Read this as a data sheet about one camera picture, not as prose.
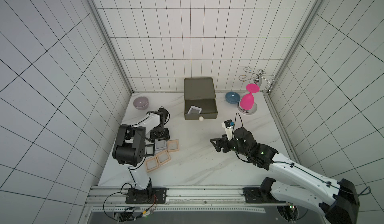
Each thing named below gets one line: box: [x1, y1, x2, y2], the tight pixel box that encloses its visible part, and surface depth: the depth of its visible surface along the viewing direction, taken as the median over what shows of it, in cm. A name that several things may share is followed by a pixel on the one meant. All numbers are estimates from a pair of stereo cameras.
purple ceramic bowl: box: [133, 96, 149, 110], surface depth 109 cm
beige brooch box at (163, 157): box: [155, 149, 171, 166], surface depth 86 cm
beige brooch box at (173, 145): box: [166, 139, 180, 153], surface depth 91 cm
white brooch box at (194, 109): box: [187, 105, 203, 114], surface depth 91 cm
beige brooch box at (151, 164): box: [145, 156, 159, 173], surface depth 85 cm
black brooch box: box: [146, 144, 156, 157], surface depth 91 cm
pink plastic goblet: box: [239, 83, 260, 111], surface depth 86 cm
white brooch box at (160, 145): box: [154, 139, 167, 152], surface depth 90 cm
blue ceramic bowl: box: [225, 91, 241, 105], surface depth 116 cm
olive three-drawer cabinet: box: [184, 77, 218, 122], surface depth 91 cm
